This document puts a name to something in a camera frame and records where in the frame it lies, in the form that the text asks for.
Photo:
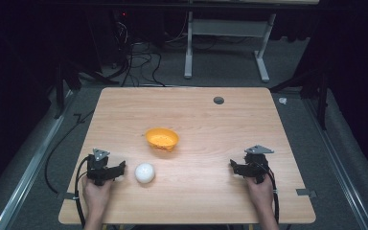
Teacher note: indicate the grey metal table bracket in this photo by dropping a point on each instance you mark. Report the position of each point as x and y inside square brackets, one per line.
[306, 192]
[66, 195]

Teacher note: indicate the black metal stand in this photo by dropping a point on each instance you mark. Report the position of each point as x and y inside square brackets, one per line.
[319, 89]
[62, 89]

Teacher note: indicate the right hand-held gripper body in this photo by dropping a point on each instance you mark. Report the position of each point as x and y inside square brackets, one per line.
[256, 163]

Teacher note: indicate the person's right hand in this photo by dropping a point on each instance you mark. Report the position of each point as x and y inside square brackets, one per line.
[262, 193]

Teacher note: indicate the orange bowl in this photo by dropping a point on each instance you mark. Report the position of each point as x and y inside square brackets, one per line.
[162, 139]

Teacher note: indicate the person's left hand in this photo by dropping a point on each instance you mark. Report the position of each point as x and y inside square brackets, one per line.
[96, 193]

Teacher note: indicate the white ball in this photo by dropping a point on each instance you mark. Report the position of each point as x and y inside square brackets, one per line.
[145, 172]

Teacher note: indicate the small white scrap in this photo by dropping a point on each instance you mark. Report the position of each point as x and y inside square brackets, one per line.
[282, 100]

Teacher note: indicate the aluminium floor rail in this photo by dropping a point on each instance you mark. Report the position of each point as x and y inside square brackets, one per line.
[28, 172]
[338, 159]

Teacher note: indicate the white metal desk frame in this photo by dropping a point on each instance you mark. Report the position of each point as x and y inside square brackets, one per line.
[226, 28]

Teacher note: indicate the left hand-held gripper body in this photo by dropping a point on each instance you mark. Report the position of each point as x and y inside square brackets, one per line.
[97, 164]

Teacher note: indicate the dark computer tower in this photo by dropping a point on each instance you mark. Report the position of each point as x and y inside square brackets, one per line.
[108, 35]

